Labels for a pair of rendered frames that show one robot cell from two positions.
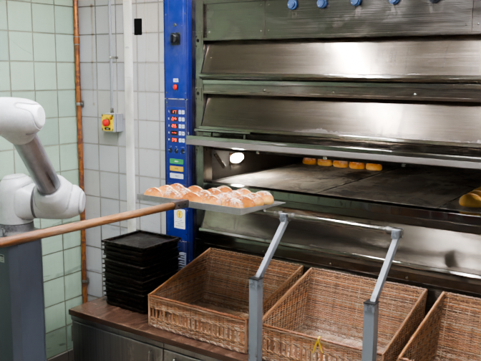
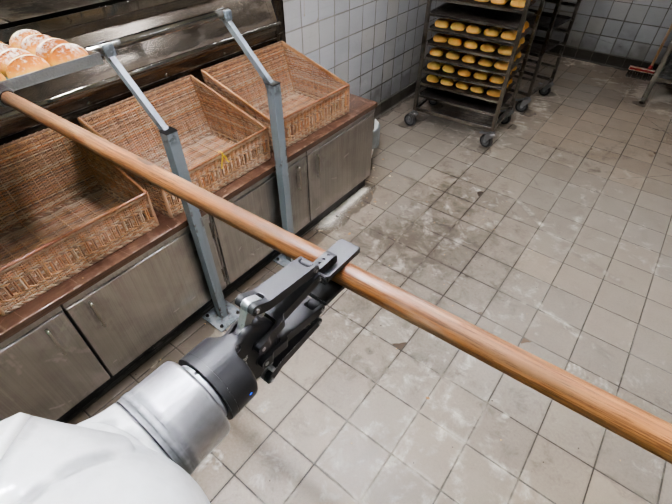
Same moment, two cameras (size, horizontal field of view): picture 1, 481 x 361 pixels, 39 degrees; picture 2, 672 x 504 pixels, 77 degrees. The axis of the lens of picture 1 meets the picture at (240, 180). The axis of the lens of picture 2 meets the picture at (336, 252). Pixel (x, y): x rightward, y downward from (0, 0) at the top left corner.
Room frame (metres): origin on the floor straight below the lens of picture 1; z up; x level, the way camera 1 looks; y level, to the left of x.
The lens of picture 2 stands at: (1.91, 1.14, 1.60)
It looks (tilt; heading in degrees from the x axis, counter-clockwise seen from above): 44 degrees down; 274
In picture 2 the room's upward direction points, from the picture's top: straight up
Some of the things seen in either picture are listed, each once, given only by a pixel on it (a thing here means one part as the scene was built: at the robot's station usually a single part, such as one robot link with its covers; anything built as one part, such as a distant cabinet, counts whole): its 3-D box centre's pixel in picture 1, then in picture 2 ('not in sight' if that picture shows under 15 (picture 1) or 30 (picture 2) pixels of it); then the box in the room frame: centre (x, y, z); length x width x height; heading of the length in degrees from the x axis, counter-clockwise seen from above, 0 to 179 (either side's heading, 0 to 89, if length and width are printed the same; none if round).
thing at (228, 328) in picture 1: (226, 295); (38, 207); (2.99, 0.06, 0.72); 0.56 x 0.49 x 0.28; 55
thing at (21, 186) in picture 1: (17, 198); not in sight; (3.01, 1.02, 1.17); 0.18 x 0.16 x 0.22; 86
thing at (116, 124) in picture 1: (112, 122); not in sight; (3.70, 0.71, 1.46); 0.10 x 0.07 x 0.10; 56
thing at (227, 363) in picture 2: not in sight; (239, 358); (2.02, 0.91, 1.23); 0.09 x 0.07 x 0.08; 56
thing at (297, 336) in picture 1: (342, 322); (181, 139); (2.66, -0.43, 0.72); 0.56 x 0.49 x 0.28; 56
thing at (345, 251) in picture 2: not in sight; (333, 260); (1.94, 0.78, 1.24); 0.07 x 0.03 x 0.01; 56
